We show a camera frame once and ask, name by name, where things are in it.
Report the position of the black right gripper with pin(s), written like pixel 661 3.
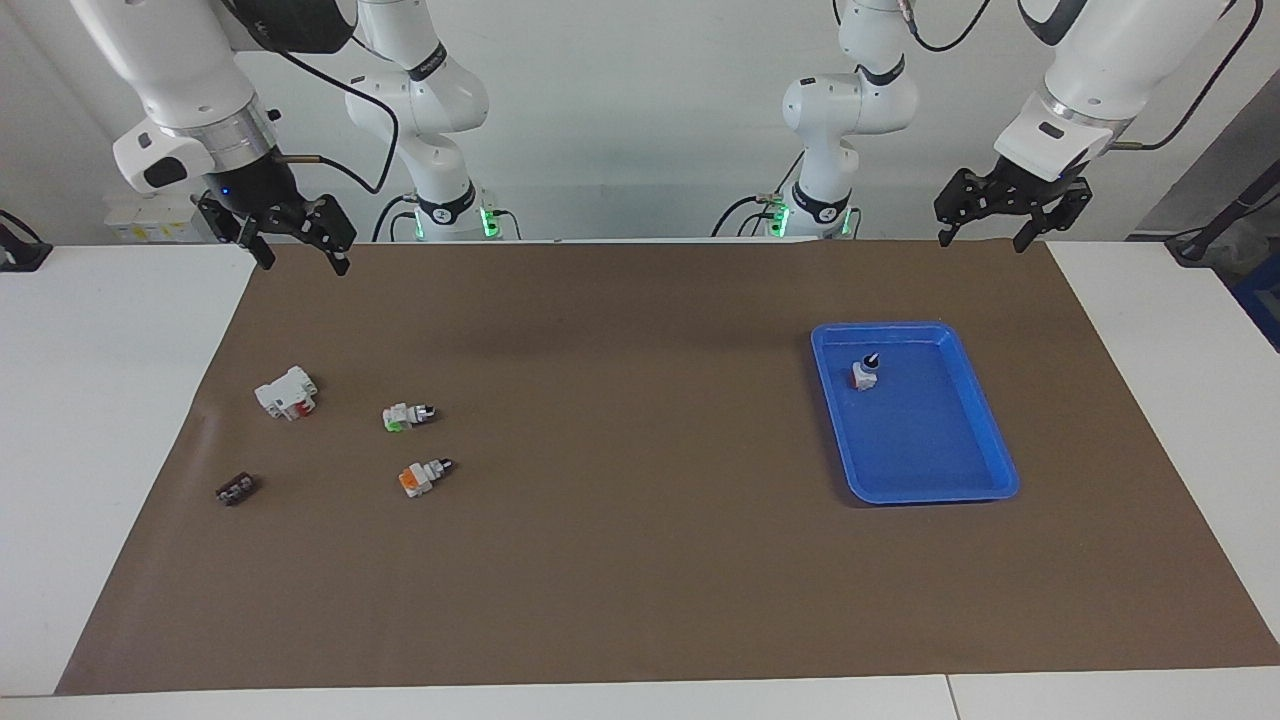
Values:
pixel 250 190

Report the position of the white circuit breaker red lever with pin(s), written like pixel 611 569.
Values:
pixel 280 392

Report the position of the blue plastic tray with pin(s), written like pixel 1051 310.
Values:
pixel 930 440

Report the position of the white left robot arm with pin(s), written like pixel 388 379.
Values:
pixel 1100 60

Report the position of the white box in background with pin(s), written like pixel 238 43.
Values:
pixel 130 215

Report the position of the brown paper table mat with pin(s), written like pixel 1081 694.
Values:
pixel 620 500

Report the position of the knob switch with green base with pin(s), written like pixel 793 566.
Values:
pixel 400 415

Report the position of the blue crate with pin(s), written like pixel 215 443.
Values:
pixel 1262 300

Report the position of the knob switch with orange base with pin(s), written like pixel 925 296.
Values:
pixel 415 480

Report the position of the small black terminal block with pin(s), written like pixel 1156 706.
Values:
pixel 235 490

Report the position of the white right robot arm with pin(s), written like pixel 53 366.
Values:
pixel 180 60

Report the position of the knob switch with red base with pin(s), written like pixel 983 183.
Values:
pixel 864 376

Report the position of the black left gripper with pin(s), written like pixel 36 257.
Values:
pixel 1025 185

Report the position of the black clamp mount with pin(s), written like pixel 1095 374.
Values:
pixel 20 255

